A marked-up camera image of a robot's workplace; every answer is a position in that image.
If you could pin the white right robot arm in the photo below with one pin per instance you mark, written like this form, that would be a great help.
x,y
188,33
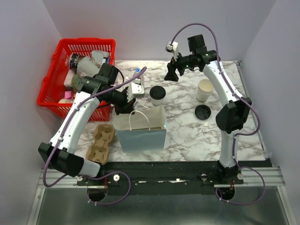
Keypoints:
x,y
235,108

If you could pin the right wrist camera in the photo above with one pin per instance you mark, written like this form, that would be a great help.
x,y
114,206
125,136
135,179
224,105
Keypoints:
x,y
172,47

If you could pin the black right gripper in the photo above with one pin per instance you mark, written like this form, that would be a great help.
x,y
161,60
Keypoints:
x,y
170,75

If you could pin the stack of white paper cups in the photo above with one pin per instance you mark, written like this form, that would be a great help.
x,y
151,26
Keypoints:
x,y
204,90

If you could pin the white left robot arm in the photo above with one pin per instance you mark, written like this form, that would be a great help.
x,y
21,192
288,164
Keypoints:
x,y
59,153

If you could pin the dark printed can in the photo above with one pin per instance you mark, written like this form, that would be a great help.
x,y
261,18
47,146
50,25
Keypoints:
x,y
74,59

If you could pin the light blue paper bag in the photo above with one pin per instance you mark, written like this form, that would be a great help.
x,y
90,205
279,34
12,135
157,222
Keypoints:
x,y
141,130

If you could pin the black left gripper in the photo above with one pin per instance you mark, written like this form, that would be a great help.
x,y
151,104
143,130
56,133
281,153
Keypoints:
x,y
126,107

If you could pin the white plastic pouch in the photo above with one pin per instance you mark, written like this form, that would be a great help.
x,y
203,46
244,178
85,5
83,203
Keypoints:
x,y
88,67

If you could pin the brown cardboard cup carrier stack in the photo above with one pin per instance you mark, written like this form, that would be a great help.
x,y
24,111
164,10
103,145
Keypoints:
x,y
98,152

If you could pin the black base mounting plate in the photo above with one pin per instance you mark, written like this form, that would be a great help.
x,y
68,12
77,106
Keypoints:
x,y
163,178

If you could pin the black cup lid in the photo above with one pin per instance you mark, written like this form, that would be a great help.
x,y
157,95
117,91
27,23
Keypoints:
x,y
157,92

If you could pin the clear water bottle blue cap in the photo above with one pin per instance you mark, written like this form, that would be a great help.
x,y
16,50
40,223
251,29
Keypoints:
x,y
136,72

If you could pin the green round sponge ball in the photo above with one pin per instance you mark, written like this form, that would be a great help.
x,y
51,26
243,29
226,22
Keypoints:
x,y
75,82

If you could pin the white paper cup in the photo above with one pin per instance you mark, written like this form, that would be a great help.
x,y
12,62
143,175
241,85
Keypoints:
x,y
157,102

